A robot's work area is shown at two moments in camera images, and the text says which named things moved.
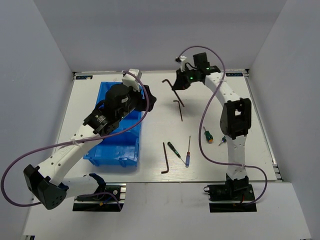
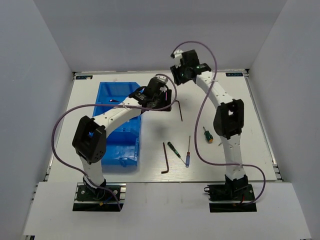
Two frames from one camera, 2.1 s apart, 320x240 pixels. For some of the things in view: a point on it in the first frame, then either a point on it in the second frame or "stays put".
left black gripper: (141, 106) to (165, 102)
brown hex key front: (168, 169) stays put
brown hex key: (177, 101) stays put
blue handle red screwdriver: (188, 155) stays put
